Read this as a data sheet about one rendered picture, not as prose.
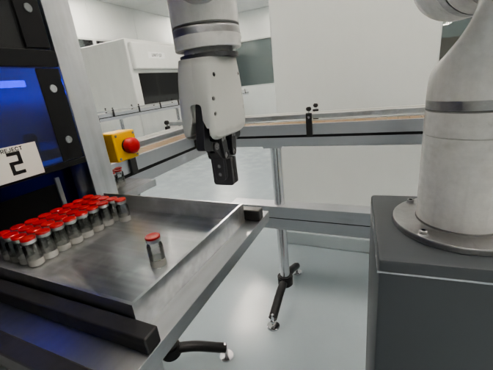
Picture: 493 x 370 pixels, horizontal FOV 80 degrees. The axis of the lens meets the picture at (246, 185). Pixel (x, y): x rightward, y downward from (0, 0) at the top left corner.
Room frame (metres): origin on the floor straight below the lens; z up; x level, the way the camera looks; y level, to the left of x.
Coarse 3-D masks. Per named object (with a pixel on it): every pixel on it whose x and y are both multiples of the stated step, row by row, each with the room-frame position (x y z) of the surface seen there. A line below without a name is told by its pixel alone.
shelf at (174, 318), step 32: (256, 224) 0.46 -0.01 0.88; (0, 256) 0.45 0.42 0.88; (224, 256) 0.37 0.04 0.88; (192, 288) 0.31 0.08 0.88; (0, 320) 0.29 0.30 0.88; (32, 320) 0.28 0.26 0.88; (160, 320) 0.26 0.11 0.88; (192, 320) 0.27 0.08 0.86; (64, 352) 0.23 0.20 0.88; (96, 352) 0.22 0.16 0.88; (128, 352) 0.22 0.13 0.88; (160, 352) 0.22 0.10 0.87
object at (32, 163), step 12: (24, 144) 0.54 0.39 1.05; (0, 156) 0.50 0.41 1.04; (12, 156) 0.52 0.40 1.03; (24, 156) 0.54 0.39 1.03; (36, 156) 0.56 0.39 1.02; (0, 168) 0.50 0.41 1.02; (24, 168) 0.53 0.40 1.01; (36, 168) 0.55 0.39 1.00; (0, 180) 0.49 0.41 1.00; (12, 180) 0.51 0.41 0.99
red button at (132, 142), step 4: (124, 140) 0.73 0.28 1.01; (128, 140) 0.72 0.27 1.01; (132, 140) 0.73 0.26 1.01; (136, 140) 0.74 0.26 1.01; (124, 144) 0.72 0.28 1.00; (128, 144) 0.72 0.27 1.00; (132, 144) 0.72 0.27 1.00; (136, 144) 0.74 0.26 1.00; (124, 148) 0.72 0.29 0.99; (128, 148) 0.72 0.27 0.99; (132, 148) 0.72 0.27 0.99; (136, 148) 0.73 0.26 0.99; (128, 152) 0.73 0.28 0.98; (132, 152) 0.73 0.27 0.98; (136, 152) 0.74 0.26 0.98
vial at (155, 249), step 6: (156, 240) 0.36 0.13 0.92; (150, 246) 0.36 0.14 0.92; (156, 246) 0.36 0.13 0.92; (162, 246) 0.36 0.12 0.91; (150, 252) 0.35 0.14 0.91; (156, 252) 0.35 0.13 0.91; (162, 252) 0.36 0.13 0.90; (150, 258) 0.36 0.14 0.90; (156, 258) 0.35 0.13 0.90; (162, 258) 0.36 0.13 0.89; (150, 264) 0.36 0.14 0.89; (156, 264) 0.35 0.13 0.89; (162, 264) 0.36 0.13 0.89
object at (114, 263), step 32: (128, 224) 0.52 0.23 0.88; (160, 224) 0.50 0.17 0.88; (192, 224) 0.48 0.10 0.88; (224, 224) 0.42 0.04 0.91; (64, 256) 0.42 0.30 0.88; (96, 256) 0.41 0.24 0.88; (128, 256) 0.40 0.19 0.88; (192, 256) 0.34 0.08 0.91; (32, 288) 0.32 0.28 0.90; (64, 288) 0.29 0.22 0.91; (96, 288) 0.33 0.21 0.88; (128, 288) 0.32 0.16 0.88; (160, 288) 0.28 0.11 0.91
